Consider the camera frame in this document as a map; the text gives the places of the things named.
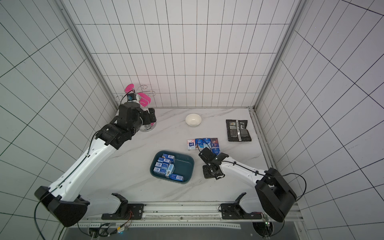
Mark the pink cup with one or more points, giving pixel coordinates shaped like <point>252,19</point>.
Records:
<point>130,88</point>
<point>144,100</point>

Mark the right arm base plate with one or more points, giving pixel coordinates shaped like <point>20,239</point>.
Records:
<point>235,212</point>

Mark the black snack bag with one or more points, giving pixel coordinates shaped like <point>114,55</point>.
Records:
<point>237,131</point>

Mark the blue tissue pack second row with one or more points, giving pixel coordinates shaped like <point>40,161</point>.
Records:
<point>216,151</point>

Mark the blue white pocket tissue pack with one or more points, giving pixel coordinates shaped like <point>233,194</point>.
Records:
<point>207,143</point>

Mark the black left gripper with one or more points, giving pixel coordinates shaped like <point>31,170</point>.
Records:
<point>146,114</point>

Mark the teal storage tray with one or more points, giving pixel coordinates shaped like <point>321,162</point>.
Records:
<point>184,166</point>

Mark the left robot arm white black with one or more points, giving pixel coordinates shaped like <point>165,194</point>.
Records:
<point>63,197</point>

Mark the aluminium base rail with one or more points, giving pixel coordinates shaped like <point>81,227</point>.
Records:
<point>178,215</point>

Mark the blue red pocket tissue pack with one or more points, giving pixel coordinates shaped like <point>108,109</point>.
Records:
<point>214,143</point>

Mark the pink cup upper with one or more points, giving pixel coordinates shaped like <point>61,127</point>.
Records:
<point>130,88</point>

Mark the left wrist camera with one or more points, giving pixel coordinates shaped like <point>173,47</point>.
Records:
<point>131,97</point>

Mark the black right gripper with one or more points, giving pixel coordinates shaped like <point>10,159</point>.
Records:
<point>208,156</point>

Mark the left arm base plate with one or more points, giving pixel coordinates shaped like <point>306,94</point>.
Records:
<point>126,212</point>

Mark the blue tissue pack front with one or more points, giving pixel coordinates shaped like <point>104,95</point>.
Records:
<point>176,177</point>

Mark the pink cup lower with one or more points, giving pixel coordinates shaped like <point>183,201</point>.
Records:
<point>144,100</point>

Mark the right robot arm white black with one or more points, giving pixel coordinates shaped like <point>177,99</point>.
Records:
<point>275,195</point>

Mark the light blue tissue pack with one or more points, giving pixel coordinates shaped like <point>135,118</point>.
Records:
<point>170,170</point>

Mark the white bowl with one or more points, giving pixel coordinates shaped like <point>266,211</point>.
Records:
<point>193,120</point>

